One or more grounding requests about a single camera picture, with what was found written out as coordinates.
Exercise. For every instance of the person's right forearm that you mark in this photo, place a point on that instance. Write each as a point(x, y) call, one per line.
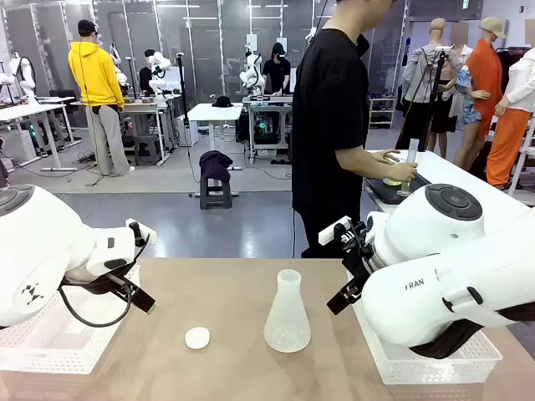
point(363, 165)

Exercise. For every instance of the seated person with black hair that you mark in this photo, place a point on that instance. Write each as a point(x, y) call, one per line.
point(146, 79)

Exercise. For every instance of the person in yellow hoodie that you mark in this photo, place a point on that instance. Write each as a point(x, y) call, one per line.
point(94, 71)

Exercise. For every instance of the small white desk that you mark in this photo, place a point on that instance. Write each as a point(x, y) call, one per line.
point(215, 112)

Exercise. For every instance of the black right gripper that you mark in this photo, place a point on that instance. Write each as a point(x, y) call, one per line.
point(361, 261)

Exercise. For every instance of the mannequin in orange robe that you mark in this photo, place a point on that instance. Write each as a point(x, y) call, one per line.
point(487, 75)

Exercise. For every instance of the white round flask stopper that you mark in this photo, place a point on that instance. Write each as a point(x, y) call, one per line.
point(197, 337)

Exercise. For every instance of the mannequin in grey shirt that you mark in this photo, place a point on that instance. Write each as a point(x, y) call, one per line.
point(420, 71)

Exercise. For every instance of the translucent plastic Erlenmeyer flask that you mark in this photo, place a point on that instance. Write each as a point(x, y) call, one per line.
point(287, 326)

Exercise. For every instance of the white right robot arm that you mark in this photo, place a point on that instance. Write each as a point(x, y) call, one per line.
point(439, 250)

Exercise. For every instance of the white shoe rack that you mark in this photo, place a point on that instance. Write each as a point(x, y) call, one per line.
point(381, 113)

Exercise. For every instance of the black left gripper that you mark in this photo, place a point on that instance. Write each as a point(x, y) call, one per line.
point(88, 282)

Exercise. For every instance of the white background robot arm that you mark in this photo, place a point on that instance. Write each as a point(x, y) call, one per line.
point(252, 69)
point(161, 62)
point(25, 73)
point(118, 69)

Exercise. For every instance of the black plastic tray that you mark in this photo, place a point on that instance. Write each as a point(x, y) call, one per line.
point(393, 196)

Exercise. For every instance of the person's left hand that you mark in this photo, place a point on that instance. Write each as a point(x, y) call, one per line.
point(386, 156)

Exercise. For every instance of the grey plastic step stool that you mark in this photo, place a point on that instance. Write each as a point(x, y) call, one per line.
point(147, 148)

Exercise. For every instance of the dark bundled clothes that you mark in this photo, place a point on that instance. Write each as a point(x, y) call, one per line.
point(215, 163)

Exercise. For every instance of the black office chair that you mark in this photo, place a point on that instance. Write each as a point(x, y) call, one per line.
point(62, 98)

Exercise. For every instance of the mannequin in orange trousers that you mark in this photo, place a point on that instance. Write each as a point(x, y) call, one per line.
point(507, 138)

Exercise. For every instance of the person's right hand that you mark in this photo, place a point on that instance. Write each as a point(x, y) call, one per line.
point(403, 172)

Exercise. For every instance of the wood top work table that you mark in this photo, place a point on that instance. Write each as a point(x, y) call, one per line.
point(140, 106)

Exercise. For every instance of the white metal rack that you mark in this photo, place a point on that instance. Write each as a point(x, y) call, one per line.
point(527, 154)

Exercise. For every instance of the white perforated plastic basket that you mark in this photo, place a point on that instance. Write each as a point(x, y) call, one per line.
point(62, 355)
point(439, 369)

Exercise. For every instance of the metal frame workstation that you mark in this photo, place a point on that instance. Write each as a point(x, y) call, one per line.
point(269, 125)

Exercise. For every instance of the person in black t-shirt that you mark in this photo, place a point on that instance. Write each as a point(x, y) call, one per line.
point(330, 104)

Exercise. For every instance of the mannequin in blue floral dress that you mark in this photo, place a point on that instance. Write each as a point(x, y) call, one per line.
point(466, 83)

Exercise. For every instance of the long white desk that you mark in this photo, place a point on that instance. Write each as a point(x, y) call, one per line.
point(25, 110)

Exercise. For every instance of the clear plastic graduated cylinder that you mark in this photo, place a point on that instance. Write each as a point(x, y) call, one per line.
point(413, 149)

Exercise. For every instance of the black tripod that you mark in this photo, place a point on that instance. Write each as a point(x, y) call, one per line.
point(434, 83)

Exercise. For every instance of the black plastic step stool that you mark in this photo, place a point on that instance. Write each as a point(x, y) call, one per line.
point(215, 194)

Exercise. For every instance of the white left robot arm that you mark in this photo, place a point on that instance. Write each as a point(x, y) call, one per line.
point(37, 242)

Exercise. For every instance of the person in black cap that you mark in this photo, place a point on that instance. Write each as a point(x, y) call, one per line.
point(276, 71)

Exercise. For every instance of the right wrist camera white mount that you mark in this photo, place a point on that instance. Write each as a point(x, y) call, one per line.
point(332, 231)

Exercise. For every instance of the white computer case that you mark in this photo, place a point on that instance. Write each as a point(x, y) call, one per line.
point(188, 131)

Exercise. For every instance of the black hat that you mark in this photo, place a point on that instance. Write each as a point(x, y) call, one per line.
point(222, 101)

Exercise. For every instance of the rack of dark clothes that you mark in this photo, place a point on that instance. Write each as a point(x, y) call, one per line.
point(507, 62)

